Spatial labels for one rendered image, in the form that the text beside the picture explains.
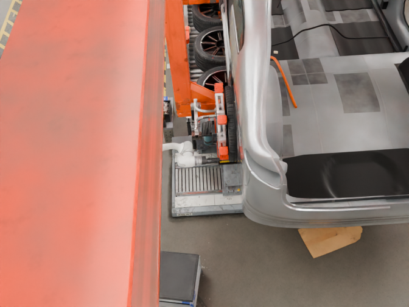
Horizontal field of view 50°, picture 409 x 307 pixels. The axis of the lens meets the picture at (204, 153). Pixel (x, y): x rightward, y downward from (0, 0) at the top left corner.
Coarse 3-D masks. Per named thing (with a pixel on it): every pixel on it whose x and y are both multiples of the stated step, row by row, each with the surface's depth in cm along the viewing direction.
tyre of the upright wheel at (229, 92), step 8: (224, 88) 381; (232, 88) 365; (224, 96) 392; (232, 96) 357; (224, 104) 403; (232, 104) 352; (232, 112) 350; (232, 120) 349; (232, 128) 349; (232, 136) 351; (232, 144) 354; (232, 152) 360; (232, 160) 372
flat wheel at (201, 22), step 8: (192, 8) 553; (200, 8) 557; (208, 8) 555; (216, 8) 560; (192, 16) 558; (200, 16) 540; (208, 16) 540; (200, 24) 544; (208, 24) 537; (216, 24) 534; (200, 32) 554
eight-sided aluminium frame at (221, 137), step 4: (216, 96) 365; (220, 96) 365; (216, 100) 363; (220, 100) 390; (216, 104) 360; (220, 112) 354; (224, 112) 354; (224, 128) 355; (224, 132) 355; (220, 136) 356; (224, 136) 356; (220, 140) 356; (224, 140) 356; (220, 144) 360; (224, 144) 361
